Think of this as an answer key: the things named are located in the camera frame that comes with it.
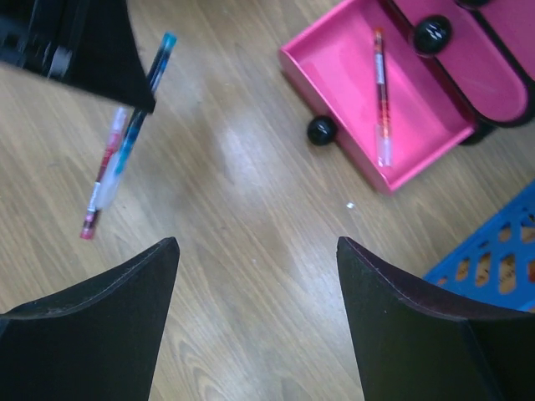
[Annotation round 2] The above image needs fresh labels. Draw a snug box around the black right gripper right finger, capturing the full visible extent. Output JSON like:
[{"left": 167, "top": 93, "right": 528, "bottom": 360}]
[{"left": 336, "top": 236, "right": 534, "bottom": 400}]

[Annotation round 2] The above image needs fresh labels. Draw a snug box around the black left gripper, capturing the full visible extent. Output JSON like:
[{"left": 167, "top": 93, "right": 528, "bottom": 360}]
[{"left": 1, "top": 0, "right": 155, "bottom": 114}]

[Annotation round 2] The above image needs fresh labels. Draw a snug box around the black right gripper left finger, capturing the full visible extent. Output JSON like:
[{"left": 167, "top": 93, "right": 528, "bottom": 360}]
[{"left": 1, "top": 237, "right": 180, "bottom": 400}]

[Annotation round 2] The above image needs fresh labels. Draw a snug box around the blue gel pen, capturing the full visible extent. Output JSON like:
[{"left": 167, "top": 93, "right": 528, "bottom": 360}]
[{"left": 94, "top": 33, "right": 177, "bottom": 211}]

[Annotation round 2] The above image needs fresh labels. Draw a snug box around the orange red gel pen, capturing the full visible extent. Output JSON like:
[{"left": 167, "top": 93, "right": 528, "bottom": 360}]
[{"left": 374, "top": 28, "right": 393, "bottom": 167}]

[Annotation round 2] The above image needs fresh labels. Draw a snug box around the pink bottom drawer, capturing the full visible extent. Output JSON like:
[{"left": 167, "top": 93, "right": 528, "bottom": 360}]
[{"left": 278, "top": 1, "right": 476, "bottom": 195}]

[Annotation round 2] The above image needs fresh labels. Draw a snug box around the pink gel pen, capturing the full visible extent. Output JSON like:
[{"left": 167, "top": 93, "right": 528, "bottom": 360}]
[{"left": 80, "top": 107, "right": 128, "bottom": 240}]

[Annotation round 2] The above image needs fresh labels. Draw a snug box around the blue magazine file rack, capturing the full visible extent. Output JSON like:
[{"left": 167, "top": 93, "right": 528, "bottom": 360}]
[{"left": 423, "top": 183, "right": 534, "bottom": 312}]

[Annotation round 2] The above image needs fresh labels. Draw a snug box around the black pink drawer cabinet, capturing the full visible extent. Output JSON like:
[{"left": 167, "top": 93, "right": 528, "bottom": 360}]
[{"left": 383, "top": 1, "right": 534, "bottom": 145}]

